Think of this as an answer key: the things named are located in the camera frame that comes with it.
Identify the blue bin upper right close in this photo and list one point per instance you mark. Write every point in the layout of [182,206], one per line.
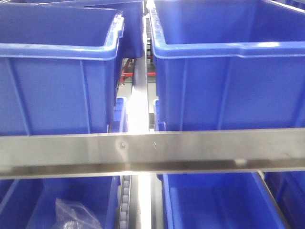
[228,64]

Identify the blue bin upper left close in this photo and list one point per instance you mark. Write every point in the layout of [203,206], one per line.
[58,67]

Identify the blue bin lower left close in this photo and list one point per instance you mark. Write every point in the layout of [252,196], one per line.
[30,203]

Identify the blue bin close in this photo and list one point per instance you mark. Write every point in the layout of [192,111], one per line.
[30,203]
[228,64]
[218,201]
[58,67]

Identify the blue bin lower right close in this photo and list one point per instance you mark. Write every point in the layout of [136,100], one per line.
[218,201]

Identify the clear plastic bag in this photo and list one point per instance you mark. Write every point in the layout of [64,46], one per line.
[74,215]

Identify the steel shelf crossbar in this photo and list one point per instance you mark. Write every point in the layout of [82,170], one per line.
[88,155]

